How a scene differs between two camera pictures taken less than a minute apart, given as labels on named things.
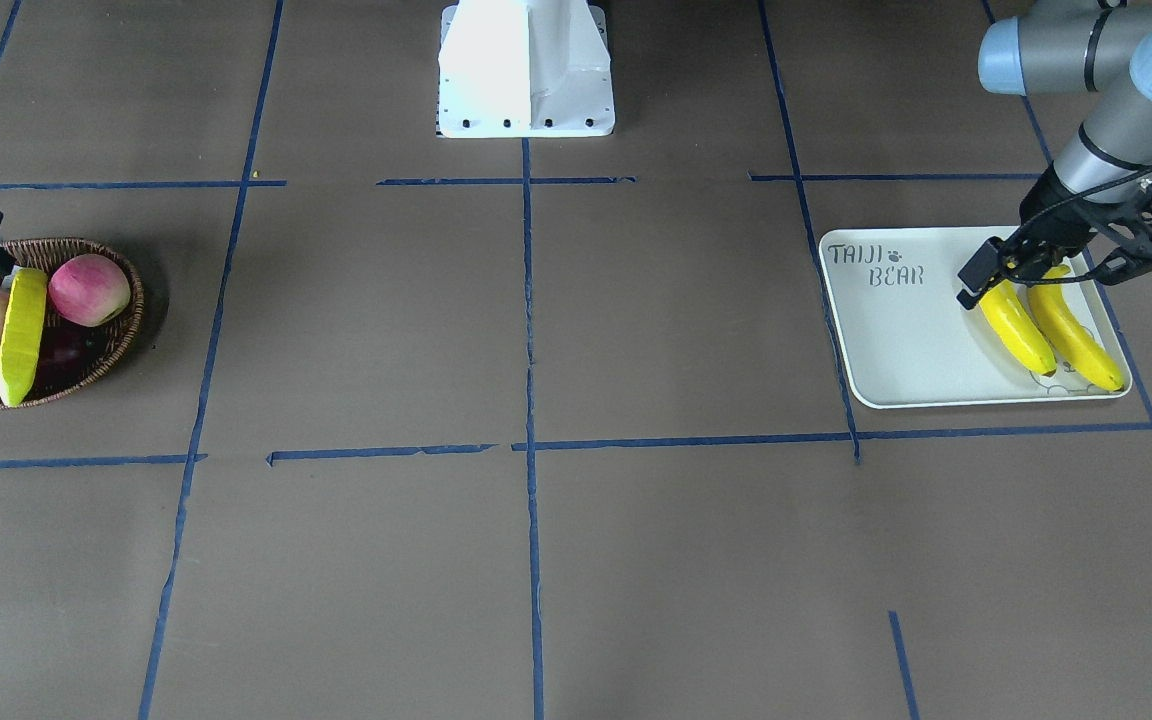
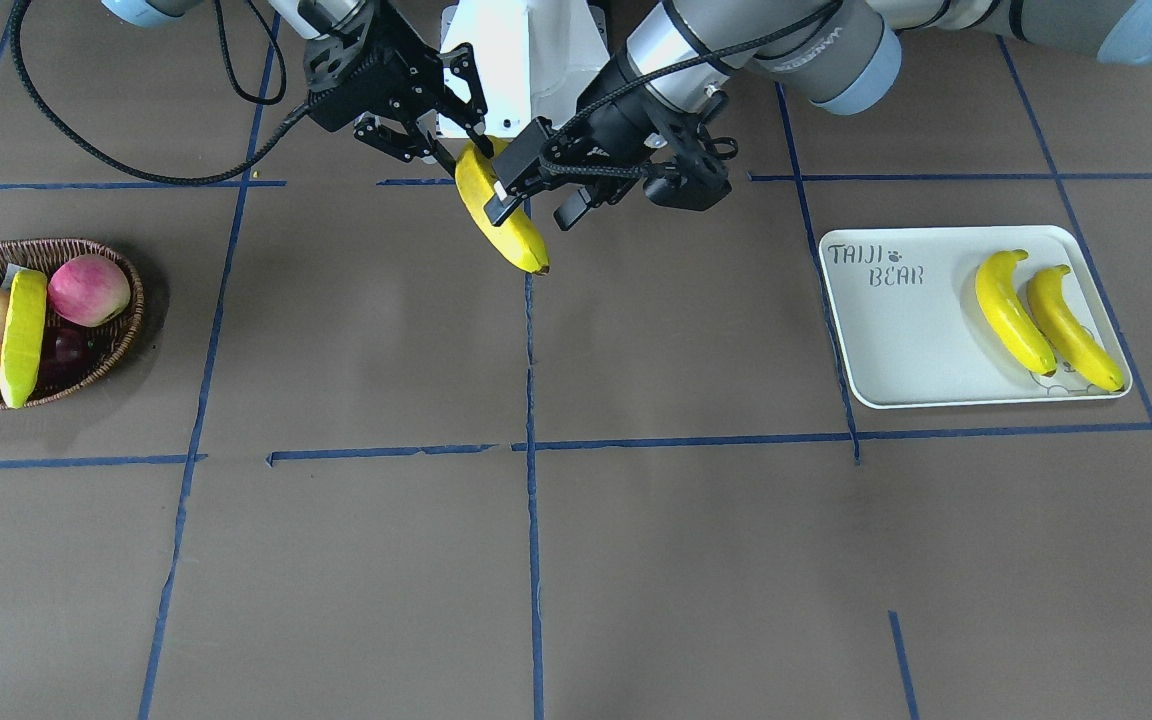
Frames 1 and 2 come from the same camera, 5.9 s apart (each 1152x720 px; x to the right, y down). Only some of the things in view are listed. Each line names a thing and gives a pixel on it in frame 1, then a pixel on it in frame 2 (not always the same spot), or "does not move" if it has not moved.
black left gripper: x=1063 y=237 -> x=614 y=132
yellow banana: x=1011 y=315 does not move
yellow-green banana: x=21 y=333 does not move
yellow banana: x=1080 y=348 does not move
